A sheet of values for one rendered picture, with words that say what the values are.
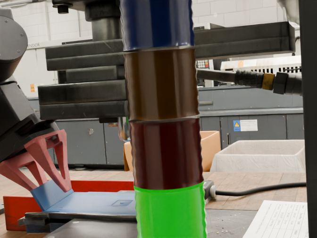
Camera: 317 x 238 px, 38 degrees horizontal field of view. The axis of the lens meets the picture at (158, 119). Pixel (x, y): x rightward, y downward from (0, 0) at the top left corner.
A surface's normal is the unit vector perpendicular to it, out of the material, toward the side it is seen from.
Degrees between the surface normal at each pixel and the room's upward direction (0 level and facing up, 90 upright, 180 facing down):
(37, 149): 110
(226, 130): 90
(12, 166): 58
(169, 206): 104
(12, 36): 67
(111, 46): 90
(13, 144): 92
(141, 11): 76
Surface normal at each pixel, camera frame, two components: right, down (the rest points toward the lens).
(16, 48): 0.49, -0.36
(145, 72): -0.41, -0.13
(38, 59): -0.40, 0.11
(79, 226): -0.07, -0.99
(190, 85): 0.77, 0.25
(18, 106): 0.78, -0.51
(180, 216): 0.25, 0.32
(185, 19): 0.74, -0.24
